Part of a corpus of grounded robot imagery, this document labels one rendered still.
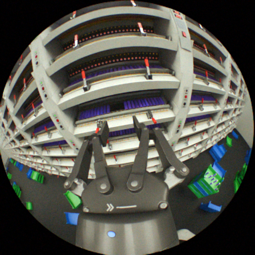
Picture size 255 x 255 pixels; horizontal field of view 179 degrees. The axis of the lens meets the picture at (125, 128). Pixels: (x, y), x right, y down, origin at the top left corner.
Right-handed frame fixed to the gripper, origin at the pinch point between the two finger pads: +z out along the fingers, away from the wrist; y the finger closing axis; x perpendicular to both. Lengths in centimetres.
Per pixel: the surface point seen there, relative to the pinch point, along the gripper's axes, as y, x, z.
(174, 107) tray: 29.9, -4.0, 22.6
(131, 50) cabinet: 12.4, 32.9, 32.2
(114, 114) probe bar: -4.0, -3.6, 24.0
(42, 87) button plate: -34.7, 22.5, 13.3
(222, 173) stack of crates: 129, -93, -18
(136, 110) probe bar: 8.0, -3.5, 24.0
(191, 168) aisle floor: 88, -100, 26
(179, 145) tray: 49, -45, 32
